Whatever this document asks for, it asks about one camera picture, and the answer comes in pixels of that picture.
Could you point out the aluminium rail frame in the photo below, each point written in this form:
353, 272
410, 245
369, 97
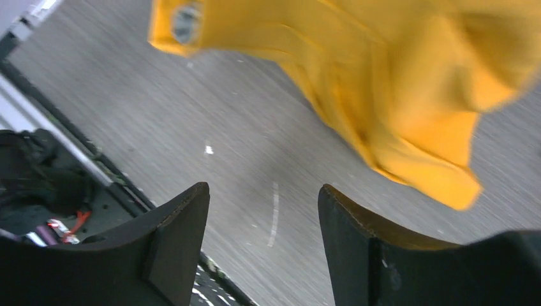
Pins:
25, 108

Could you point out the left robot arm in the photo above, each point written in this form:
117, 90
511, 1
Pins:
40, 180

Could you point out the yellow pleated skirt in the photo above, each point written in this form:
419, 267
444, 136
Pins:
403, 82

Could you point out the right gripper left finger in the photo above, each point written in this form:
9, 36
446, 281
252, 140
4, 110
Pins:
149, 260

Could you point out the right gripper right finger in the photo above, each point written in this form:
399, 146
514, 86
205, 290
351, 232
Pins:
374, 261

